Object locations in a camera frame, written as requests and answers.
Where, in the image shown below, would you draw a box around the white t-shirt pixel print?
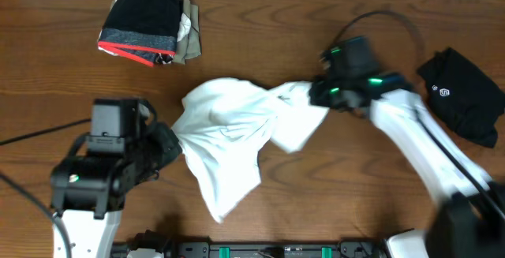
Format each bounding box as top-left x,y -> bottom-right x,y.
172,77 -> 328,222

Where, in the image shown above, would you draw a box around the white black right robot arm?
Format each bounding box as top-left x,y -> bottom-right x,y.
309,73 -> 504,258

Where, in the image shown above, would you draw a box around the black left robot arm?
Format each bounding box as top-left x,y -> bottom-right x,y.
50,98 -> 182,257

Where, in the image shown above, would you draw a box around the olive grey folded garment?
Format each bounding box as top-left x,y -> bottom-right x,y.
172,0 -> 201,65

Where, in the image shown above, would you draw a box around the black t-shirt white logo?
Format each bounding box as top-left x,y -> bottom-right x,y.
417,47 -> 504,148

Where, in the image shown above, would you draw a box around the black folded garment pink trim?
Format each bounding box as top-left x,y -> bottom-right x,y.
97,0 -> 184,68

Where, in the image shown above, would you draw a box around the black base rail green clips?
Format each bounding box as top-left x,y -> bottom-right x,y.
110,230 -> 388,258

